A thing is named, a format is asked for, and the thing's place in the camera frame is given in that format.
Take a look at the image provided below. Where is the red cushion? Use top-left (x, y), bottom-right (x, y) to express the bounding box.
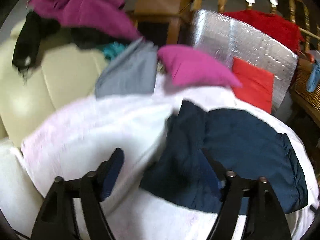
top-left (232, 57), bottom-right (274, 114)

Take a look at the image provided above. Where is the dark red blanket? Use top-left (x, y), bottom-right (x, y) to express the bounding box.
top-left (223, 10), bottom-right (304, 53)

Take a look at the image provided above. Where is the teal garment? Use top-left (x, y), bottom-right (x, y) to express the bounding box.
top-left (100, 41), bottom-right (127, 60)

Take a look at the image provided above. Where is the grey garment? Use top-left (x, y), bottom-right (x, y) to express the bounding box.
top-left (94, 38), bottom-right (158, 98)

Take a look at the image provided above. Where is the black garment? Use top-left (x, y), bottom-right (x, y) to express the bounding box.
top-left (11, 11), bottom-right (111, 81)

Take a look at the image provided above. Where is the pale pink bed blanket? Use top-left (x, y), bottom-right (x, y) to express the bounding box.
top-left (0, 74), bottom-right (320, 240)

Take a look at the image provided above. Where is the wicker basket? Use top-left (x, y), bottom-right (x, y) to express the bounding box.
top-left (292, 50), bottom-right (319, 116)

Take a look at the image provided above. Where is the wooden pillar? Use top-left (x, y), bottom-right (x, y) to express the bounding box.
top-left (131, 0), bottom-right (191, 46)

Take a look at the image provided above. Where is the light blue cloth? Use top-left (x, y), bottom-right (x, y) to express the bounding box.
top-left (306, 61), bottom-right (320, 93)

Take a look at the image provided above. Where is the wooden stair railing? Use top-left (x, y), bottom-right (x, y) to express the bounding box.
top-left (189, 0), bottom-right (319, 50)

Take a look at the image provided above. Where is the navy blue padded jacket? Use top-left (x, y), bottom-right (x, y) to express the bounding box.
top-left (140, 101), bottom-right (308, 213)

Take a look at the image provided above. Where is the cream leather sofa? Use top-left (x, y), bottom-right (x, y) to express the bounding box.
top-left (1, 21), bottom-right (108, 147)

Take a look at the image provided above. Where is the silver foil insulation panel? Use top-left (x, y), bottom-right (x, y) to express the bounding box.
top-left (189, 9), bottom-right (298, 114)

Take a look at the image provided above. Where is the magenta pillow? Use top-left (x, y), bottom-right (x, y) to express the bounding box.
top-left (157, 44), bottom-right (242, 87)

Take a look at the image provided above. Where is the purple fleece jacket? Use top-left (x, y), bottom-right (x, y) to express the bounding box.
top-left (29, 0), bottom-right (142, 41)

